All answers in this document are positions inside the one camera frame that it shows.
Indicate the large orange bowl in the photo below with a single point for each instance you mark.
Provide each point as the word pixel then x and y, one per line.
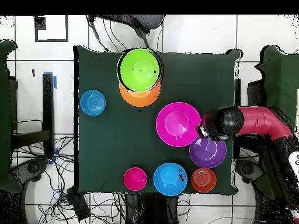
pixel 140 99

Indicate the large green bowl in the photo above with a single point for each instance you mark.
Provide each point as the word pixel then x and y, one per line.
pixel 140 70

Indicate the purple bowl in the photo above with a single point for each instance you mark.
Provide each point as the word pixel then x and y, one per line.
pixel 205 154

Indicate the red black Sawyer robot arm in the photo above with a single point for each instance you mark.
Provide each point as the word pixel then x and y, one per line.
pixel 257 121

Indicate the large pink bowl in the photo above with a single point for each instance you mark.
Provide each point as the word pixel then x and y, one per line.
pixel 178 124

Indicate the dark green tablecloth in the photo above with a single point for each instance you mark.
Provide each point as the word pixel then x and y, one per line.
pixel 105 140

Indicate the small crimson bowl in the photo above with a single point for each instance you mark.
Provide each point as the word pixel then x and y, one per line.
pixel 135 179

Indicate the blue bowl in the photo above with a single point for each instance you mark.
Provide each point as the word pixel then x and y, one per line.
pixel 169 178

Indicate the blue cup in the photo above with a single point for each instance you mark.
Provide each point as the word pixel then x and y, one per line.
pixel 92 102

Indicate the orange cup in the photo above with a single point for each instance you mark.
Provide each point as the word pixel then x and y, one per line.
pixel 203 180

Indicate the grey office chair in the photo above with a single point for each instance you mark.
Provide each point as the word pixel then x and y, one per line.
pixel 147 21

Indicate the black power strip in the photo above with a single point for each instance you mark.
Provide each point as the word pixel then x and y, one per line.
pixel 78 203

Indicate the black chair base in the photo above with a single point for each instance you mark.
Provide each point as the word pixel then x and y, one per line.
pixel 248 169
pixel 32 168

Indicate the green cloth on side table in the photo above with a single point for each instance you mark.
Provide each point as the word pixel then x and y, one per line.
pixel 285 81
pixel 4 116

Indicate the black metal frame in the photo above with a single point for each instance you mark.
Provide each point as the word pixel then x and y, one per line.
pixel 254 93
pixel 48 105

